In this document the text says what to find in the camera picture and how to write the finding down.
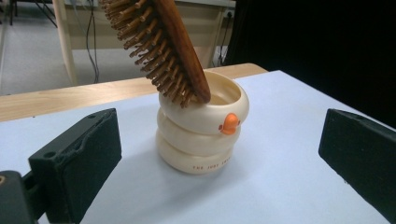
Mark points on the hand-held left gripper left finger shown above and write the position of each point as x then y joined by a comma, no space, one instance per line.
81,161

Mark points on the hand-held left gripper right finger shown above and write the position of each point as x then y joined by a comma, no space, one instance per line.
364,155

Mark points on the cream ribbed duck cup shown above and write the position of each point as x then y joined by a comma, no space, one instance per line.
193,140

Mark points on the wooden paddle hairbrush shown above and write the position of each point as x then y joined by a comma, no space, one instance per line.
180,43

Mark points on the light wooden table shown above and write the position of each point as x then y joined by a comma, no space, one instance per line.
77,96

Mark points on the dark curtain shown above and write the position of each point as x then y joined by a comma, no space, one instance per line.
311,46

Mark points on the white wall socket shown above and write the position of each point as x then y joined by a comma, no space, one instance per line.
229,13

